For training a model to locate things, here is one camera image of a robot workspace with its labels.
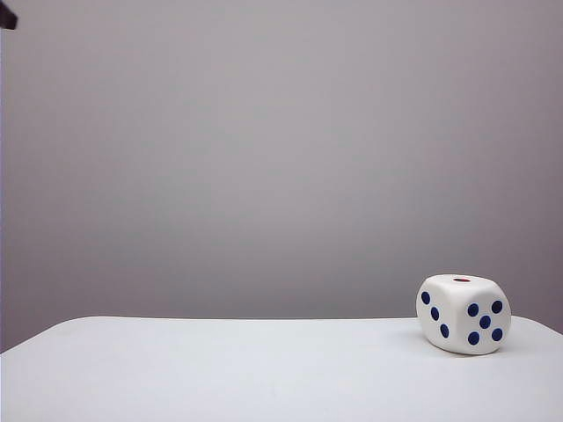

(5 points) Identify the white die with blue pips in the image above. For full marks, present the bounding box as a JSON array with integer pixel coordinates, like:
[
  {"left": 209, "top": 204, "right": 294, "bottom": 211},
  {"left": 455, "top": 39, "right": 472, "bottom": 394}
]
[{"left": 415, "top": 273, "right": 513, "bottom": 354}]

